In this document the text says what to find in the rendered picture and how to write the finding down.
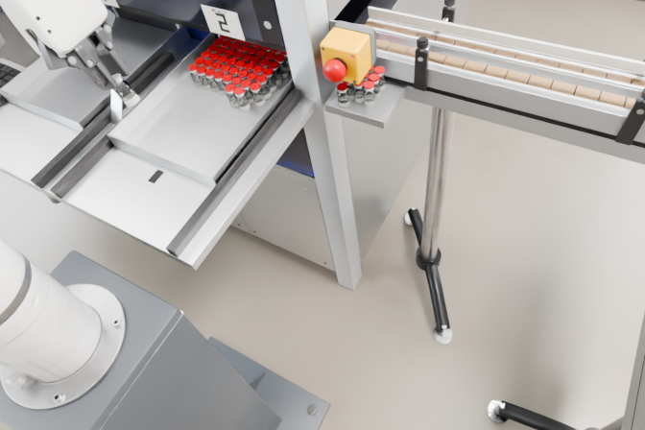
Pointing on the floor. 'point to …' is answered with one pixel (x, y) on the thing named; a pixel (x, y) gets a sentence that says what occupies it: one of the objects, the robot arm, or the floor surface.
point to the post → (311, 55)
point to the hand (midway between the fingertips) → (107, 70)
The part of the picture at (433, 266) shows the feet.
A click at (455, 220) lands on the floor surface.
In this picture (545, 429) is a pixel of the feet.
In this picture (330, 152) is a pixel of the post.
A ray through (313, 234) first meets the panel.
